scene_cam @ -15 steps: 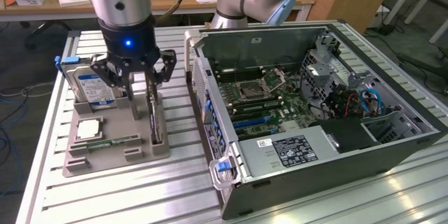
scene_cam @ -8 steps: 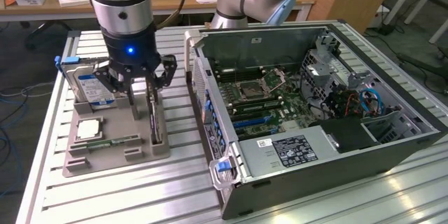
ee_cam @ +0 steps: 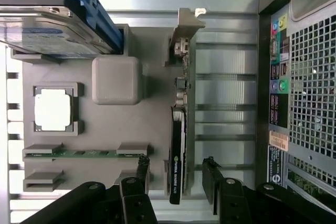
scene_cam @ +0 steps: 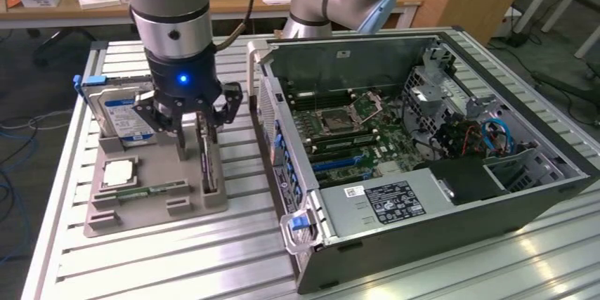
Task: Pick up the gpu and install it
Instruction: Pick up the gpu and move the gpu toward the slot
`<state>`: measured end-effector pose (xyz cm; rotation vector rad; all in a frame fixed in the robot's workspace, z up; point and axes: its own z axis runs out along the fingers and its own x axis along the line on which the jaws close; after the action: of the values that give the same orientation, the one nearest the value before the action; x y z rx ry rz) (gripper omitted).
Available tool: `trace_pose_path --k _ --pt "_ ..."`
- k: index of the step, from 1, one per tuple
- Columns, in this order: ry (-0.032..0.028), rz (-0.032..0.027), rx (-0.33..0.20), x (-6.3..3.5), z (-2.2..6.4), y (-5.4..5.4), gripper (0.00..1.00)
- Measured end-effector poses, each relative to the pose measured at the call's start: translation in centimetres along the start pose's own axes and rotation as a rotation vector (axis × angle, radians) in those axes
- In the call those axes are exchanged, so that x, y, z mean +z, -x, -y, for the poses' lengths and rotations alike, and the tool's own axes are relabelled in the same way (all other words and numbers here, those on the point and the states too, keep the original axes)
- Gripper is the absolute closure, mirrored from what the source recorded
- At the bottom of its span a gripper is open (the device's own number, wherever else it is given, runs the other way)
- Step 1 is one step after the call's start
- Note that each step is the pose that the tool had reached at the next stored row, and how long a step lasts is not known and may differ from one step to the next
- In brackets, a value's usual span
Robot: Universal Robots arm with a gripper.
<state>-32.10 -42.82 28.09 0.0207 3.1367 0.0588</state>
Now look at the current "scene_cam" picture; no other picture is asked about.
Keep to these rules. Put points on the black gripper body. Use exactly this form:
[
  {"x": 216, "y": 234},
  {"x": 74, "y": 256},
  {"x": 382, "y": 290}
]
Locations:
[{"x": 180, "y": 78}]

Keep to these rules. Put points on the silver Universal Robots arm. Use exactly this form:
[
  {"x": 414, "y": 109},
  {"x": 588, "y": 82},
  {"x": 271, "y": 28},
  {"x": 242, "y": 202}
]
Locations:
[{"x": 168, "y": 5}]

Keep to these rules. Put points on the hard disk with blue carrier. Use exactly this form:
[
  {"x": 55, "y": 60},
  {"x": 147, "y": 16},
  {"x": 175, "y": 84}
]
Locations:
[{"x": 124, "y": 114}]

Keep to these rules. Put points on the grey parts rack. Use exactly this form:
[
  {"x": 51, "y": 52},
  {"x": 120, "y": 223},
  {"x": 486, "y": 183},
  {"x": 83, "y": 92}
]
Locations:
[{"x": 155, "y": 173}]

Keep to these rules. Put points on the silver CPU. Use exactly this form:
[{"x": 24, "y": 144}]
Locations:
[{"x": 118, "y": 173}]

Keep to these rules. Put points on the CPU socket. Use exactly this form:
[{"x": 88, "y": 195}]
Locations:
[{"x": 339, "y": 120}]

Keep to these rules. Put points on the green RAM stick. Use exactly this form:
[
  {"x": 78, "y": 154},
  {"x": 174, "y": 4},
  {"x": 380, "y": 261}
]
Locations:
[{"x": 140, "y": 192}]

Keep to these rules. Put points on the RAM stick with white label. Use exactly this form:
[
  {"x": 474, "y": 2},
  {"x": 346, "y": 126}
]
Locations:
[{"x": 344, "y": 142}]

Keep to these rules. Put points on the black office chair base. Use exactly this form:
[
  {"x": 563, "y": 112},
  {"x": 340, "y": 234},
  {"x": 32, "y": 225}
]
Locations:
[{"x": 60, "y": 38}]

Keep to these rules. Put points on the blue expansion slot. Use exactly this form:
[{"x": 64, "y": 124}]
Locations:
[{"x": 338, "y": 163}]

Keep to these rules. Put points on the metal socket cover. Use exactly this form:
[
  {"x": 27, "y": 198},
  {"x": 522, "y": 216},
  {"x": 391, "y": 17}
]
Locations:
[{"x": 367, "y": 103}]

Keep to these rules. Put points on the green motherboard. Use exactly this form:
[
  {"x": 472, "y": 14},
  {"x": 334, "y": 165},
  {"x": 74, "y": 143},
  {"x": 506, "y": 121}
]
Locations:
[{"x": 390, "y": 138}]

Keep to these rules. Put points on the grey power supply unit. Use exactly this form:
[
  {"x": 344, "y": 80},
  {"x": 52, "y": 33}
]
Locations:
[{"x": 347, "y": 215}]

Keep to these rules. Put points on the silver drive cage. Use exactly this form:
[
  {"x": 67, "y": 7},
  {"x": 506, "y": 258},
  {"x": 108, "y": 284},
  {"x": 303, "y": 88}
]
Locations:
[{"x": 431, "y": 99}]

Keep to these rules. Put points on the black plastic cover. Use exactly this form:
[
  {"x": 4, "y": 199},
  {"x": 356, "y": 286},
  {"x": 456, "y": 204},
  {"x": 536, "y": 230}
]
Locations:
[{"x": 468, "y": 180}]

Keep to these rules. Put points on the open black PC case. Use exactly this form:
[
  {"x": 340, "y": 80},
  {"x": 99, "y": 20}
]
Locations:
[{"x": 446, "y": 244}]

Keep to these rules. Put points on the silver disk bay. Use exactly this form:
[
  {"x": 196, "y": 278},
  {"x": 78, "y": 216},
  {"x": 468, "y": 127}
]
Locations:
[{"x": 520, "y": 170}]

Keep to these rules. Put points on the white table frame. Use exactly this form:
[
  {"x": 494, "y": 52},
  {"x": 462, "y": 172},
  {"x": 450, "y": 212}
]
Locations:
[{"x": 560, "y": 1}]

